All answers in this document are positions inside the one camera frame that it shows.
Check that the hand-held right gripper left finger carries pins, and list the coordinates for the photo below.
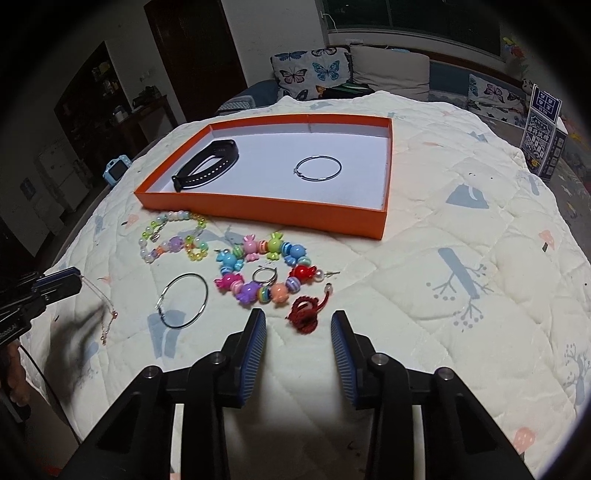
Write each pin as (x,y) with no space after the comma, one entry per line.
(251,355)

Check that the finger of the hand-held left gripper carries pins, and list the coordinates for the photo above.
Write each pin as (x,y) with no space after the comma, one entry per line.
(55,276)
(62,290)

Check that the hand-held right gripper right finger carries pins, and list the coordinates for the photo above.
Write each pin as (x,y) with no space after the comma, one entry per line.
(344,355)

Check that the pearl earring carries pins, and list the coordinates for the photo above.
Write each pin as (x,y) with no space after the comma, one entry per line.
(318,276)

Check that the orange cardboard tray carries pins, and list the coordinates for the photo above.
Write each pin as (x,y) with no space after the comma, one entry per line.
(258,212)

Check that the person's left hand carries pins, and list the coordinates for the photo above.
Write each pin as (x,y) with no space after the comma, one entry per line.
(13,376)

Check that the cream quilted blanket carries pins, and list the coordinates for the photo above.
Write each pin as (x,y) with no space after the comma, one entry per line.
(415,300)

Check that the white refrigerator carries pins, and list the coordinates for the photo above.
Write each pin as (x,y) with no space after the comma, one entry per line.
(60,175)

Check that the white jug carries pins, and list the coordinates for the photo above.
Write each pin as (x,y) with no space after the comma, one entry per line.
(120,114)

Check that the dark wooden shelf cabinet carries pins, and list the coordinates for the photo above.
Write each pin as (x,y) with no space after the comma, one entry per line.
(87,92)

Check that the black smart band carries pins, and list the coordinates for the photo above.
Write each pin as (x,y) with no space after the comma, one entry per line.
(207,166)

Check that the dark wooden side table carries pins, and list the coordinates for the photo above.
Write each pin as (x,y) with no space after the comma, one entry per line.
(147,110)

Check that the blue sofa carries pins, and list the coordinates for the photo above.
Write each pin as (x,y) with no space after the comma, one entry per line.
(244,101)

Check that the dark wooden door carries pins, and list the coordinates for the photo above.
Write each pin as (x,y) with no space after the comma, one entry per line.
(194,55)

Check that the grey patterned bedsheet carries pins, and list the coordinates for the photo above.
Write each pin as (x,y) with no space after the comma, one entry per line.
(572,194)

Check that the large butterfly print pillow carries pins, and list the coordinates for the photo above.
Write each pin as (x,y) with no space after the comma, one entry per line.
(300,74)

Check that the beige pillow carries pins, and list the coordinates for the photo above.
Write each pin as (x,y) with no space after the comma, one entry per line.
(392,69)

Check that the blue and white carton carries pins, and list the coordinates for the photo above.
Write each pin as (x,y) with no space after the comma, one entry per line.
(542,138)

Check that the small butterfly print pillow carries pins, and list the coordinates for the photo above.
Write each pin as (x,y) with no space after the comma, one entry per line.
(494,94)

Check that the panda plush toy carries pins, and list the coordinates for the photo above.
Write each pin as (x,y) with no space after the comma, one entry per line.
(527,84)

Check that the dark window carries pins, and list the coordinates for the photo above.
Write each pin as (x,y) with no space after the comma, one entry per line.
(415,23)

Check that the colourful pinwheel toy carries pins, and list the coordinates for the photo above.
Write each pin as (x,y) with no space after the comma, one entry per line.
(513,46)

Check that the blue toy camera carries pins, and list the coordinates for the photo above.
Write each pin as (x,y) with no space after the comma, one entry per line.
(115,170)

